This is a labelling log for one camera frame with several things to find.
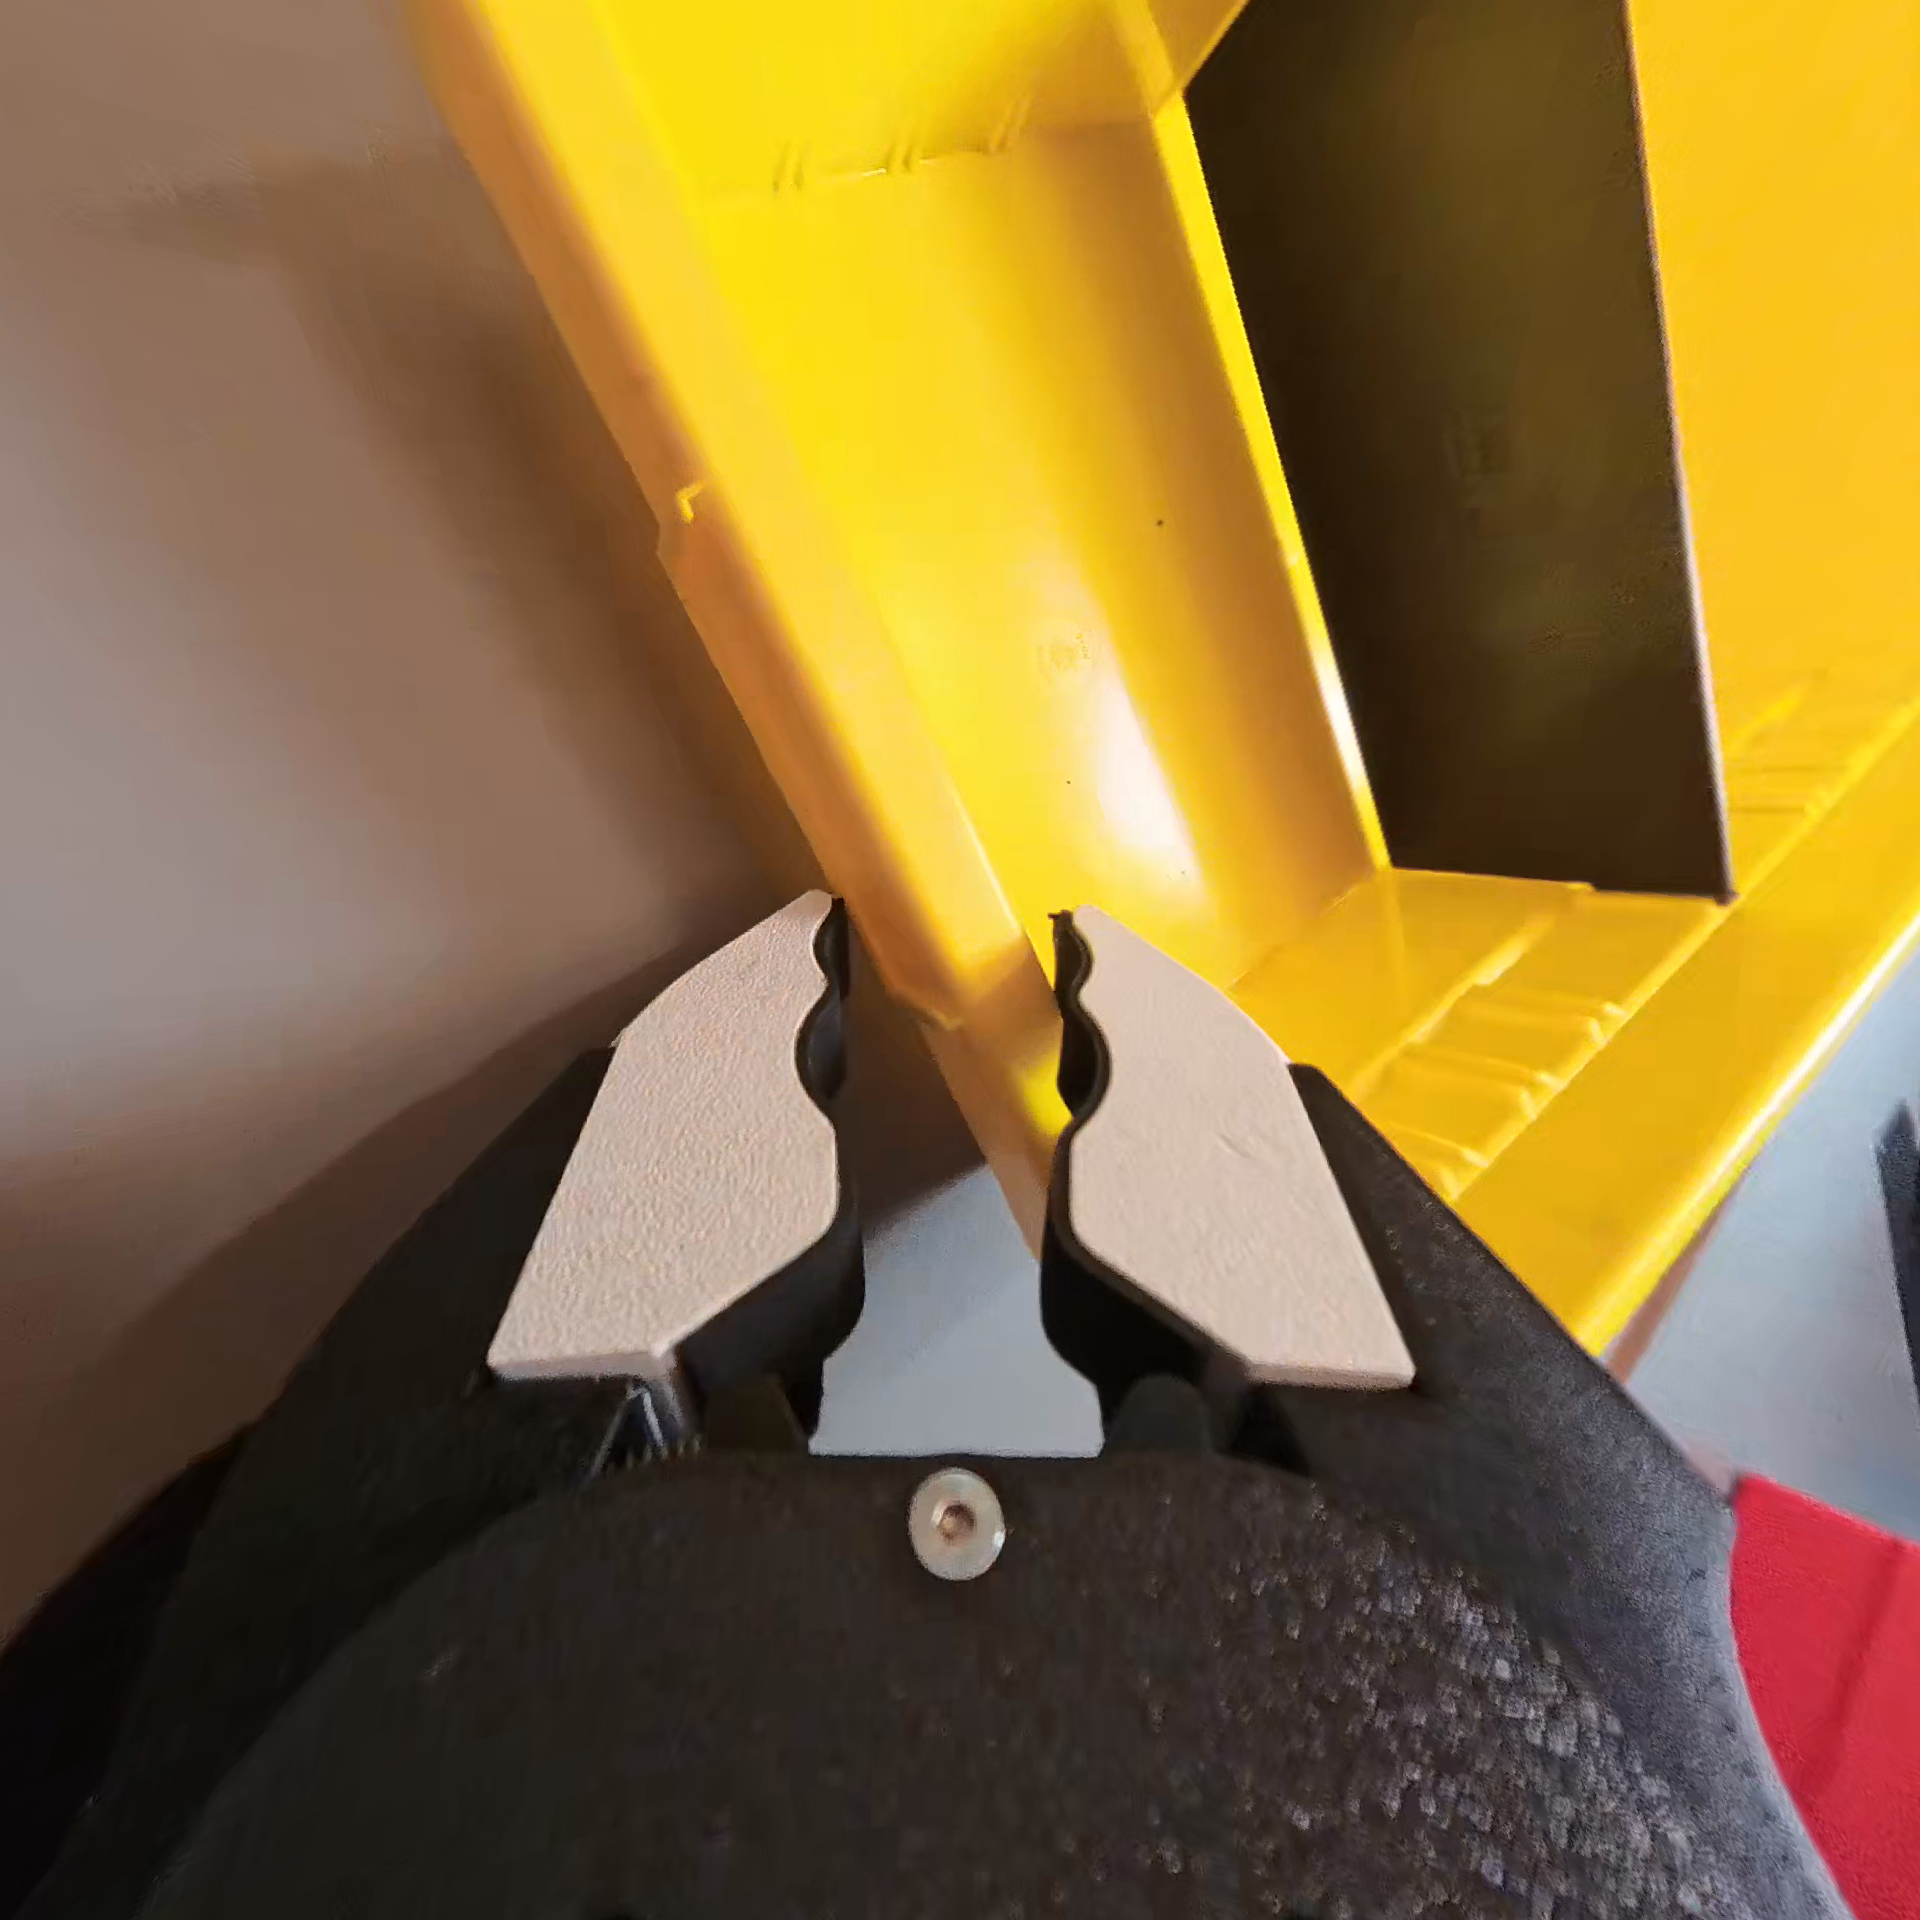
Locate yellow plastic bin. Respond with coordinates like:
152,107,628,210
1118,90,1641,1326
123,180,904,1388
398,0,1920,1350

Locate red plastic bin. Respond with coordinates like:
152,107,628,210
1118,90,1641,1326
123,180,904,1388
1730,1473,1920,1920

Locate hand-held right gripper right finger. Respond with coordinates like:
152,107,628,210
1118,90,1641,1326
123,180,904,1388
1039,903,1419,1454

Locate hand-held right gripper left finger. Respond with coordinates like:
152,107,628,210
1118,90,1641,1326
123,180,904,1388
484,891,873,1449

